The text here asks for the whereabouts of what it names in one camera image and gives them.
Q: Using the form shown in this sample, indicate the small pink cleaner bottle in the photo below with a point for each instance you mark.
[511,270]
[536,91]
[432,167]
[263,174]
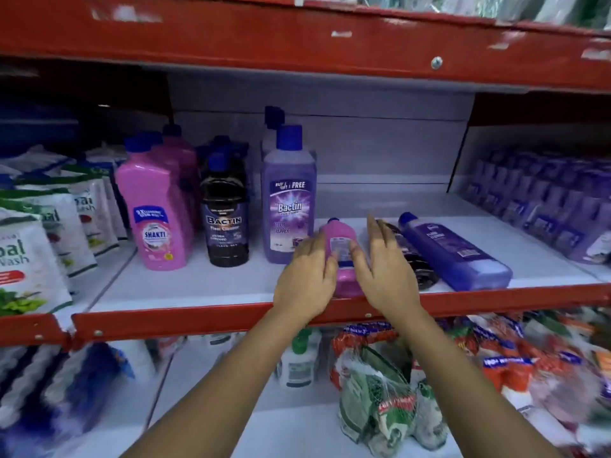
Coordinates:
[335,232]

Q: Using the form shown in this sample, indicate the pile of red orange packets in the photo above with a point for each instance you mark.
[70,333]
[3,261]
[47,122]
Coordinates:
[534,362]

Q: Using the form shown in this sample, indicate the person's right hand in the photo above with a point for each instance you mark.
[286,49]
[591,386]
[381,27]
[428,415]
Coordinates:
[387,276]

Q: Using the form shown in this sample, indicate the tall dark cleaner bottle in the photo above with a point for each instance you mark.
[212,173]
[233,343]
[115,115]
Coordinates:
[222,143]
[224,224]

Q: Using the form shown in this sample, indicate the large pink cleaner bottle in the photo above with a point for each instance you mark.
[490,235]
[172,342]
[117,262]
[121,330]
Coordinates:
[184,147]
[177,178]
[152,219]

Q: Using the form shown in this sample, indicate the tall purple cleaner bottle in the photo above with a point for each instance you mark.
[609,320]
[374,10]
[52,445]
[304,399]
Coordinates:
[272,118]
[289,205]

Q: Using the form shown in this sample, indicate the person's right forearm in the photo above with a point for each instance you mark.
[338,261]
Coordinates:
[470,383]

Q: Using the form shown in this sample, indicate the person's right thumb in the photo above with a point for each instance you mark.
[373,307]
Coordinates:
[359,264]

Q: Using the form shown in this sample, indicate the small dark cleaner bottle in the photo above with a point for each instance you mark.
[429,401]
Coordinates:
[421,270]

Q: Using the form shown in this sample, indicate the small purple cleaner bottle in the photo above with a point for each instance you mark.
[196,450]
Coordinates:
[456,255]

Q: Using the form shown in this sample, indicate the white bottle with green cap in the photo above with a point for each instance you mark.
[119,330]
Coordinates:
[298,362]

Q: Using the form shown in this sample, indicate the pile of blue white packets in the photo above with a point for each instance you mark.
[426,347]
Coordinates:
[52,395]

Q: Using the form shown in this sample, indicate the red net bag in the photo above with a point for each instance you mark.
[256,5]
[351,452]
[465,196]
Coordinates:
[355,341]

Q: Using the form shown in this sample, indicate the row of white green pouches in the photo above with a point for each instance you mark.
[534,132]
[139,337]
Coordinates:
[43,233]

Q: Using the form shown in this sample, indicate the dark blue box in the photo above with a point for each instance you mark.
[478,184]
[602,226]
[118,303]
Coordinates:
[36,131]

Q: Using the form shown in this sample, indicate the person's left forearm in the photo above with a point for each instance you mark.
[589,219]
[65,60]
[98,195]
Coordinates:
[224,383]

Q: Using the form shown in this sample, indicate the stack of purple packets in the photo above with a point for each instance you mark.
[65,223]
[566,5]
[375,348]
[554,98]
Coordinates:
[549,205]

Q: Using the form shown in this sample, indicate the net bag of green scrubbers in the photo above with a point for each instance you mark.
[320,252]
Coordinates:
[382,405]

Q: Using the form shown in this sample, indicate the person's left hand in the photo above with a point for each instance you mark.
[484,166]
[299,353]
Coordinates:
[301,283]

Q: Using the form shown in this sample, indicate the long red shelf beam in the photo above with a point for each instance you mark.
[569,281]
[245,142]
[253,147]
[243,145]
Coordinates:
[267,38]

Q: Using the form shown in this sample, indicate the person's left fingers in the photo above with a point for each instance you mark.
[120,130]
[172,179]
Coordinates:
[320,250]

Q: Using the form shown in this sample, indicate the white shelf board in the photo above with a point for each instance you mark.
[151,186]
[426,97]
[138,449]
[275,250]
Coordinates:
[229,281]

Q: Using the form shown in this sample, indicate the clear plastic packets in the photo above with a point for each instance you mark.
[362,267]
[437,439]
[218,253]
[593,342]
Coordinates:
[477,4]

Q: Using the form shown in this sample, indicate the short red shelf beam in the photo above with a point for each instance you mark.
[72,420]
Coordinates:
[31,330]

